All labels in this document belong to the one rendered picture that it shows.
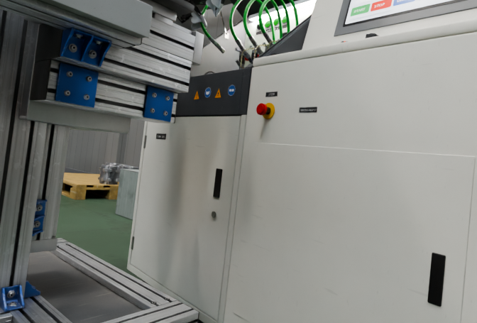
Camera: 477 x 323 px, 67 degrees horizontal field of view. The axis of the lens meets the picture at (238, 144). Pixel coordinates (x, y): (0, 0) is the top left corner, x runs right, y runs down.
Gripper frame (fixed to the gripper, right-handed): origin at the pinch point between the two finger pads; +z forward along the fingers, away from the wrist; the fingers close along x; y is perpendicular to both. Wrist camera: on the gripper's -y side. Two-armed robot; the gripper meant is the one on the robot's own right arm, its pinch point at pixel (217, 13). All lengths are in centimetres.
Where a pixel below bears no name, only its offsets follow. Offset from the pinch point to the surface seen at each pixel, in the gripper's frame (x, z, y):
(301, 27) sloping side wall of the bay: 36.7, 8.9, -12.5
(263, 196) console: 49, 71, 11
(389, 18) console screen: 70, 12, -14
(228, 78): 25.3, 32.9, 10.8
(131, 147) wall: -363, 63, -144
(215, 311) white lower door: 33, 112, 11
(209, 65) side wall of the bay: -29.2, 14.0, -20.4
